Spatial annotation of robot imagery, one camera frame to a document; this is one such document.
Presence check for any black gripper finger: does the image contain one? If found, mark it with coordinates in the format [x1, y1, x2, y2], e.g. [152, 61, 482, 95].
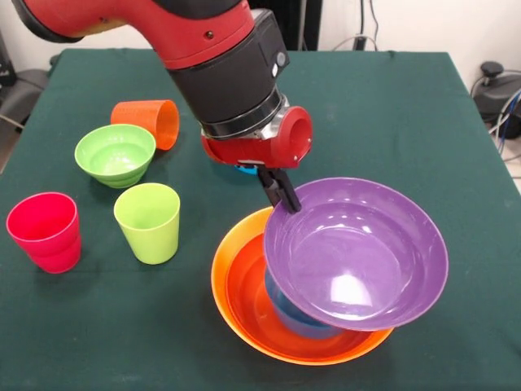
[256, 165, 288, 208]
[273, 167, 303, 215]

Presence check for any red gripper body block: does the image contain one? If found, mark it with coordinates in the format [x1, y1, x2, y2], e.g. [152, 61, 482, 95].
[200, 105, 314, 170]

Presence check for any blue plastic bowl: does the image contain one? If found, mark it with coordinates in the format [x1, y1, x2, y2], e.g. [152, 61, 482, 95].
[233, 161, 261, 177]
[264, 266, 343, 340]

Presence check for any orange plastic bowl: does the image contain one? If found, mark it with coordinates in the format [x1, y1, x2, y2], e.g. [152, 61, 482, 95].
[210, 206, 396, 365]

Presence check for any purple plastic bowl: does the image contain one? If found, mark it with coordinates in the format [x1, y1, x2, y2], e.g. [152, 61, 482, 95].
[263, 177, 449, 332]

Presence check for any red-orange plastic bowl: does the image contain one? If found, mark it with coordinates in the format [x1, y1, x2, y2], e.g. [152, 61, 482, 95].
[225, 234, 392, 359]

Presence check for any orange-red plastic cup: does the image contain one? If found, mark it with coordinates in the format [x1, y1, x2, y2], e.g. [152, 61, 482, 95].
[111, 99, 181, 152]

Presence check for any crimson pink plastic cup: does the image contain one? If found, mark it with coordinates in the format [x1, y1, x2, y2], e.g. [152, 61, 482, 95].
[6, 191, 82, 275]

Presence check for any green plastic cup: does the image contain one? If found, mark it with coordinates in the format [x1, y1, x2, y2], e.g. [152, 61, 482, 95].
[113, 182, 182, 266]

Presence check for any green plastic bowl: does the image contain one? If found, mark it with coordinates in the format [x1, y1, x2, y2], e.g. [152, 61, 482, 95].
[74, 124, 158, 189]

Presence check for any dark green tablecloth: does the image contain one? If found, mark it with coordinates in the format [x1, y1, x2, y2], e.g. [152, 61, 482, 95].
[0, 47, 521, 391]

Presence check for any white cable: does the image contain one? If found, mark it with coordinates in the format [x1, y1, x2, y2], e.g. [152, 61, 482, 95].
[331, 34, 379, 52]

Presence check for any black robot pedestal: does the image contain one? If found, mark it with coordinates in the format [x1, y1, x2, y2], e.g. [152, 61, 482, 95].
[247, 0, 325, 52]

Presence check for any black wall cable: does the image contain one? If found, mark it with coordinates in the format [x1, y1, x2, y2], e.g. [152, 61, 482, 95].
[357, 0, 380, 50]

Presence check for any tangle of cables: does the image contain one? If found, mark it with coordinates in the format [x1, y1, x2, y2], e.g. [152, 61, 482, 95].
[490, 87, 521, 158]

